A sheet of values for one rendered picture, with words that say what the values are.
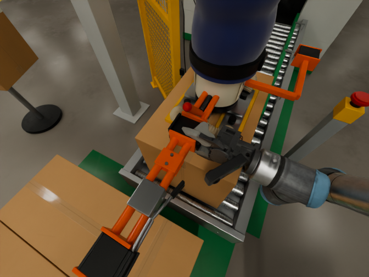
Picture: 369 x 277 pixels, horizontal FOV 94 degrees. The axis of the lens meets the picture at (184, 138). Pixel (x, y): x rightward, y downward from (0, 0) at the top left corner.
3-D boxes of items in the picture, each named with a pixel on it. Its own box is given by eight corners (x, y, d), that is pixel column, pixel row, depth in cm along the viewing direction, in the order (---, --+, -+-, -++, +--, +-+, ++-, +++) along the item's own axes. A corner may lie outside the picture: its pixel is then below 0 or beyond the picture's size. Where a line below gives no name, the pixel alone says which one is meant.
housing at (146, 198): (146, 182, 46) (142, 176, 42) (168, 194, 44) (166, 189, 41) (129, 206, 43) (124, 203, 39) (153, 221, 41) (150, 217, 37)
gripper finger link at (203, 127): (189, 116, 50) (216, 133, 50) (179, 131, 47) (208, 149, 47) (193, 110, 47) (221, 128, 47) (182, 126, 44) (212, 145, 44)
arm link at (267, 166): (260, 190, 47) (277, 178, 39) (242, 182, 48) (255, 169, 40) (268, 162, 51) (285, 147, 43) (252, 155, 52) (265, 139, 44)
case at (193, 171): (195, 105, 128) (199, 54, 94) (249, 125, 118) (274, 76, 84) (151, 175, 99) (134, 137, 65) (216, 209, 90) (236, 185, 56)
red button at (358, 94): (345, 95, 70) (353, 88, 67) (365, 101, 68) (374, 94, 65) (345, 107, 67) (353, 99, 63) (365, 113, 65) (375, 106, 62)
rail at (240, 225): (294, 37, 206) (303, 18, 190) (298, 38, 204) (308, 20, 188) (225, 232, 96) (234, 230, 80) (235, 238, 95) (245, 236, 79)
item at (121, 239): (111, 228, 40) (102, 225, 36) (137, 245, 38) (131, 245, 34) (84, 268, 36) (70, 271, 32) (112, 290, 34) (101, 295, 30)
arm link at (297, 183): (306, 212, 45) (333, 211, 36) (259, 189, 48) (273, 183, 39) (313, 179, 49) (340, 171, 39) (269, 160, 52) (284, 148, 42)
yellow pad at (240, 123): (237, 85, 81) (240, 76, 77) (258, 92, 79) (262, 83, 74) (208, 140, 65) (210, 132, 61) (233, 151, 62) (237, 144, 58)
